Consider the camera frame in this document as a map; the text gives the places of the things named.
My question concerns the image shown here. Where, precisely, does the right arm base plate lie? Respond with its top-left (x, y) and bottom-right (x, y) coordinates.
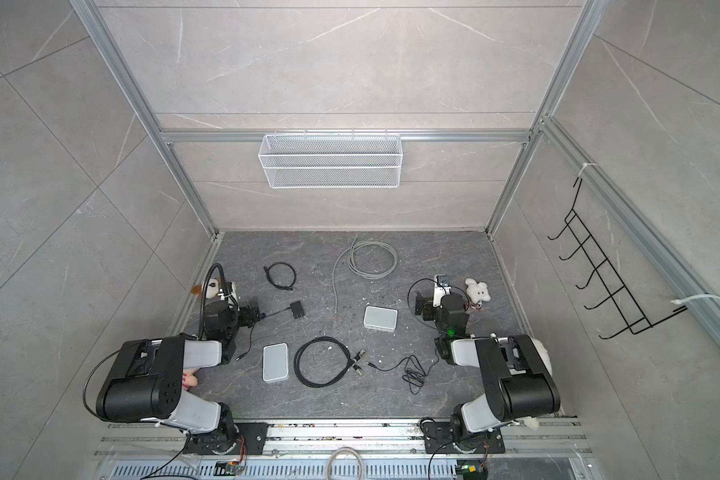
top-left (418, 417), bottom-right (506, 455)

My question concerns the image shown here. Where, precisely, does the white wire mesh basket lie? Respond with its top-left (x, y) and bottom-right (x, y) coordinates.
top-left (258, 133), bottom-right (404, 189)

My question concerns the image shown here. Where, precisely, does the brown white plush toy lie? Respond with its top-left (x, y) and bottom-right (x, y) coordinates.
top-left (190, 278), bottom-right (223, 300)

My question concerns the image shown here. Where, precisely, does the grey ethernet cable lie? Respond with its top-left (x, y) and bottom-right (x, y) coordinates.
top-left (331, 237), bottom-right (399, 316)

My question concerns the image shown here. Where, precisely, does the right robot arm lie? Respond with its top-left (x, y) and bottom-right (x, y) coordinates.
top-left (413, 276), bottom-right (561, 448)

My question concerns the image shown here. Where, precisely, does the white switch near front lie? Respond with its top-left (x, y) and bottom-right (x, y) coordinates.
top-left (262, 343), bottom-right (289, 383)

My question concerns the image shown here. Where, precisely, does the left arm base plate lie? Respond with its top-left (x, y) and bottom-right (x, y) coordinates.
top-left (183, 422), bottom-right (269, 456)

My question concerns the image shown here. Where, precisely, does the black wire hook rack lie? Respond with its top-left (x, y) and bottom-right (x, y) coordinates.
top-left (547, 178), bottom-right (688, 341)

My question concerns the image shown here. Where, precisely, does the thin black power cable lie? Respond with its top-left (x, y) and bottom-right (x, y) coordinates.
top-left (364, 353), bottom-right (440, 396)

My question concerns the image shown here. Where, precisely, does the large white plush sheep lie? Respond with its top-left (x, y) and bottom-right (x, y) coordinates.
top-left (532, 338), bottom-right (553, 375)

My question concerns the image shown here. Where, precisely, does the small black cable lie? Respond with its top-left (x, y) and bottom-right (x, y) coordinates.
top-left (263, 262), bottom-right (298, 292)

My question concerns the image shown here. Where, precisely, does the pink cartoon boy doll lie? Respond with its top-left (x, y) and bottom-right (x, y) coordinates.
top-left (182, 370), bottom-right (198, 389)

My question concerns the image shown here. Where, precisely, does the thick black ethernet cable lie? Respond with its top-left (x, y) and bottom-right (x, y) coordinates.
top-left (292, 335), bottom-right (367, 389)

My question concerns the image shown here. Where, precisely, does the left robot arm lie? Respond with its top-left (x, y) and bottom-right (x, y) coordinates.
top-left (82, 263), bottom-right (260, 455)

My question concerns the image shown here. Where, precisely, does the black power adapter left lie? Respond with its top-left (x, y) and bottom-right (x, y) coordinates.
top-left (236, 301), bottom-right (305, 361)

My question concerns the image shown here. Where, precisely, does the small white plush toy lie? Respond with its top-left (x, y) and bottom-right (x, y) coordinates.
top-left (465, 278), bottom-right (491, 310)

